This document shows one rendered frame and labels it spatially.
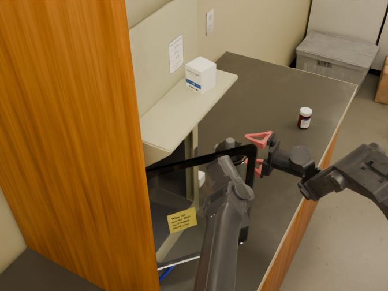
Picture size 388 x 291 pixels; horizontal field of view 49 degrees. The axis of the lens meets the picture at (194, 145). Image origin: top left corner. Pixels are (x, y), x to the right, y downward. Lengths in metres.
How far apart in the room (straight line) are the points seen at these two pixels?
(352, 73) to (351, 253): 1.61
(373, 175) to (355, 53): 3.01
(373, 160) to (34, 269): 1.02
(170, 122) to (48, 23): 0.33
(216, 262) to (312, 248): 1.94
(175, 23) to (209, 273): 0.54
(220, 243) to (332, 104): 1.38
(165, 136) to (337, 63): 2.90
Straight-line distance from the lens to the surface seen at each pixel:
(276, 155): 1.26
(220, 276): 0.67
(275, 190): 1.55
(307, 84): 2.12
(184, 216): 1.12
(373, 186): 0.81
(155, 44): 0.90
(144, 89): 0.90
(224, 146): 1.34
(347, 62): 3.65
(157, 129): 0.88
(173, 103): 0.95
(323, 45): 3.83
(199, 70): 0.95
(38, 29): 0.75
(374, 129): 3.53
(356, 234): 2.74
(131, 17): 0.81
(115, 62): 0.66
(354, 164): 0.86
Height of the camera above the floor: 2.06
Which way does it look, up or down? 41 degrees down
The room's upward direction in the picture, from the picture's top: 1 degrees counter-clockwise
